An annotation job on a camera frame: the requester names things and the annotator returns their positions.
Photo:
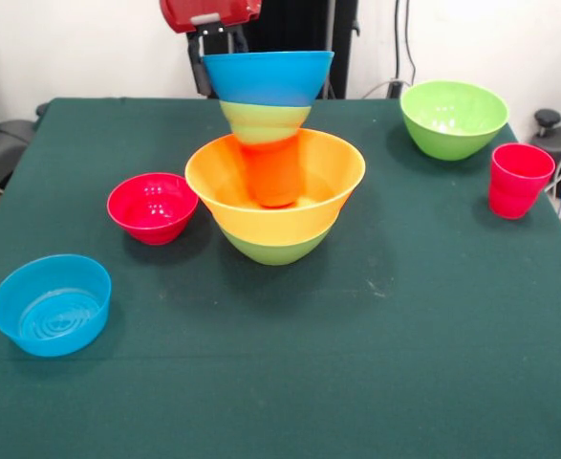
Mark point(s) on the orange plastic cup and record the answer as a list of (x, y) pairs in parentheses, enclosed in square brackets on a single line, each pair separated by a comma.
[(273, 177)]

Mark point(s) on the large orange plastic bowl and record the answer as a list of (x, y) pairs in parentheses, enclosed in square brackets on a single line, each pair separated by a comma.
[(213, 167)]

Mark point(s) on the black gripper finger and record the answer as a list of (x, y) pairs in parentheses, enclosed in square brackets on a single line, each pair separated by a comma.
[(239, 40), (199, 67)]

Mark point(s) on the large blue plastic bowl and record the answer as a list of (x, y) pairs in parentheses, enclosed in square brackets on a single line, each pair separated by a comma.
[(265, 81)]

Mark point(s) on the dark green table cloth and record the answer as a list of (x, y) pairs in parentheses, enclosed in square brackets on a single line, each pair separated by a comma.
[(356, 382)]

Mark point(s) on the black plug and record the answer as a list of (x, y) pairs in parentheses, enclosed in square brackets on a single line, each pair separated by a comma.
[(395, 88)]

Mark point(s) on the red plastic cup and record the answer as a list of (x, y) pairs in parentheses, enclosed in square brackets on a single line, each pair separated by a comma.
[(516, 191)]

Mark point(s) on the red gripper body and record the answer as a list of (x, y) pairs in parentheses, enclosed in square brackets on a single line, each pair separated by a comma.
[(203, 12)]

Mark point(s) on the small blue plastic bowl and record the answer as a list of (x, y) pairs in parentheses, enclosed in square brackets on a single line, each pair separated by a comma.
[(50, 339)]

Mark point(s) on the small pink plastic bowl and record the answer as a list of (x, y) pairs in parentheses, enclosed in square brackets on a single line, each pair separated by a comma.
[(151, 229)]

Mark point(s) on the black round knob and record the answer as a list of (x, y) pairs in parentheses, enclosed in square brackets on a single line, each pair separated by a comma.
[(546, 117)]

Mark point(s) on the small green plastic bowl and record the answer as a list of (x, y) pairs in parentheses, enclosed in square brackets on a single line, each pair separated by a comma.
[(265, 122)]

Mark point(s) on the large green plastic bowl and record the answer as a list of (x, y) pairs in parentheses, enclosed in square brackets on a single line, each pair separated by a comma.
[(454, 141), (275, 253)]

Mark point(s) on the black chair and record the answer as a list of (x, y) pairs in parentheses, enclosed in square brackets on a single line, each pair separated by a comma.
[(3, 143)]

